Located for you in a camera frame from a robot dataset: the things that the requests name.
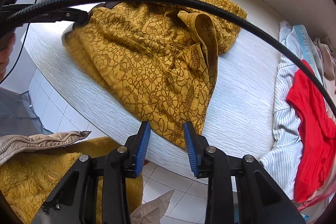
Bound light blue striped garment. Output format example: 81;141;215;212
259;21;328;201

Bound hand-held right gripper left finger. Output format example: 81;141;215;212
31;121;151;224

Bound person's left hand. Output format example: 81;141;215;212
0;34;17;84

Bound person's beige padded jacket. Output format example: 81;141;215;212
0;130;175;224

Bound grey mesh rack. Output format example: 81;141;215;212
0;89;53;136

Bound beige garment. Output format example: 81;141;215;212
312;36;336;88

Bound person's yellow fleece top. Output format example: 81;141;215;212
0;136;144;224

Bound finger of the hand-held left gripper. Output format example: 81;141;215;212
24;8;89;28

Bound yellow patterned pants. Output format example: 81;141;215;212
62;0;248;149

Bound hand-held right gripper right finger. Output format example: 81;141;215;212
183;121;306;224

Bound red garment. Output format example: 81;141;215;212
286;59;336;203

